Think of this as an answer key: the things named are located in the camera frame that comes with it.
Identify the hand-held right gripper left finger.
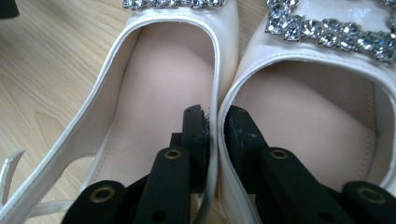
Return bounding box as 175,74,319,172
169,104,212,194

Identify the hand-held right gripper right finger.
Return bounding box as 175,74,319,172
223,105,269,194

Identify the white rhinestone buckle shoe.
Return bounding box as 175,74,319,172
0,0,241,224
217,0,396,224

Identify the dark object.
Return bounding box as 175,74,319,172
0,0,21,19

